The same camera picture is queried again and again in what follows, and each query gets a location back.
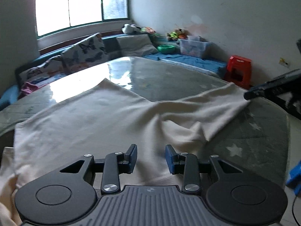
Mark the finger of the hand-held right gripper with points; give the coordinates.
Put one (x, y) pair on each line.
(295, 107)
(270, 87)

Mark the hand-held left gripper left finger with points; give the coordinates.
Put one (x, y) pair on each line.
(132, 159)

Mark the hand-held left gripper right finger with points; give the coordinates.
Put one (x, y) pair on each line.
(170, 160)

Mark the cream fleece garment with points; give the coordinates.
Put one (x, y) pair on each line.
(105, 124)

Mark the red plastic stool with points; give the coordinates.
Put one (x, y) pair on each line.
(238, 69)

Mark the blue plastic object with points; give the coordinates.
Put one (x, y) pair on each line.
(295, 177)

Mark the clear plastic storage box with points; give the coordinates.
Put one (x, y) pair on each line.
(194, 48)

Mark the blue sofa blanket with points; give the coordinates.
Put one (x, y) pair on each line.
(188, 60)

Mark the yellow green plush toys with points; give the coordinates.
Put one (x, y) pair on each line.
(176, 34)

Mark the green plastic basin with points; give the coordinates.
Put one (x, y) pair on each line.
(166, 49)

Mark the grey cushion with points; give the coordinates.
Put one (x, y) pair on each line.
(135, 45)

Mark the butterfly print cushion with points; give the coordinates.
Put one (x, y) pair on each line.
(40, 71)
(87, 51)

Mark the pink cloth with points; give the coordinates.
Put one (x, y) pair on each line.
(29, 89)

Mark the colourful soft toy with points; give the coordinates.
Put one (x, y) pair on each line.
(148, 30)

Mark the white plush toy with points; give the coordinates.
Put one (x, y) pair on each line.
(129, 28)

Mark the blue sofa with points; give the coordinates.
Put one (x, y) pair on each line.
(49, 57)

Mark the window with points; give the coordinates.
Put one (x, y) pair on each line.
(82, 4)

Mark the wall socket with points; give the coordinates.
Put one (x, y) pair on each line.
(284, 62)

